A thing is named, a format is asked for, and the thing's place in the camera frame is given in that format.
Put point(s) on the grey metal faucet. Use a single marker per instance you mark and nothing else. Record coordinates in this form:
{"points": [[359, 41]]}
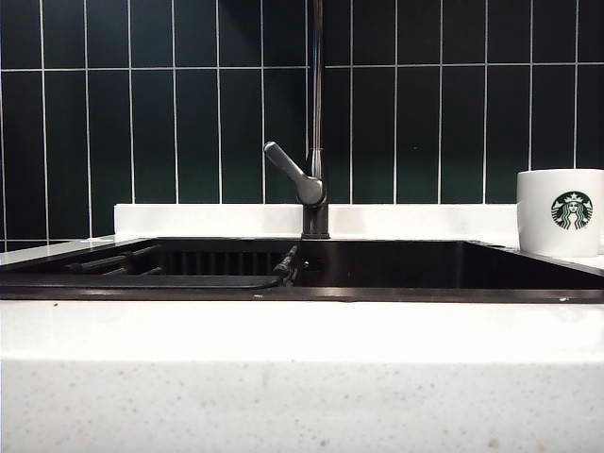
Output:
{"points": [[317, 94]]}

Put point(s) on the black kitchen sink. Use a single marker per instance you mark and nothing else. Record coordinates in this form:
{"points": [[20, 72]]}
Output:
{"points": [[424, 269]]}

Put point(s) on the black sink drain rack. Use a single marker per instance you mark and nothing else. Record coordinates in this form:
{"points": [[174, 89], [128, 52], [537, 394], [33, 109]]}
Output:
{"points": [[141, 280]]}

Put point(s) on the white Starbucks logo mug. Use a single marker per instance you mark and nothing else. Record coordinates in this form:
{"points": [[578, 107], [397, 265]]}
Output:
{"points": [[542, 217]]}

